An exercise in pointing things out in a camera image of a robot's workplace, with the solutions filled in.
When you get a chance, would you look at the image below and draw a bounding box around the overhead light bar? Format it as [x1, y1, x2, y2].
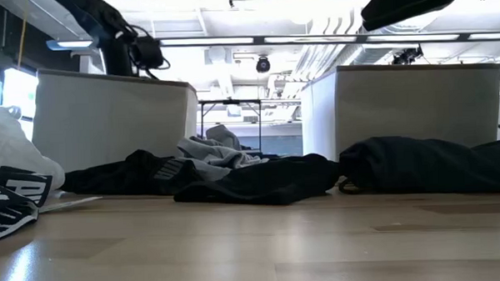
[46, 23, 500, 57]

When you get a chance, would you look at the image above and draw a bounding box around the white garment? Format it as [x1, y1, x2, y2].
[0, 103, 67, 193]

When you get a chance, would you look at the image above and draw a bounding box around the underwear with black lettered waistband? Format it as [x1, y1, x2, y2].
[0, 163, 56, 245]

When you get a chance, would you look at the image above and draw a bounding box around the black ceiling camera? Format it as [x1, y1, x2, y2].
[254, 55, 272, 73]

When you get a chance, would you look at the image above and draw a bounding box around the black folding table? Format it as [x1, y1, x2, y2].
[197, 98, 263, 154]

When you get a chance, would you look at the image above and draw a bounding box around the beige fabric storage bin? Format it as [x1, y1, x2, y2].
[299, 59, 500, 163]
[29, 63, 201, 174]

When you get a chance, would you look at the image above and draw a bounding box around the black ceiling-mounted device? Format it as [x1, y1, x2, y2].
[390, 44, 424, 67]

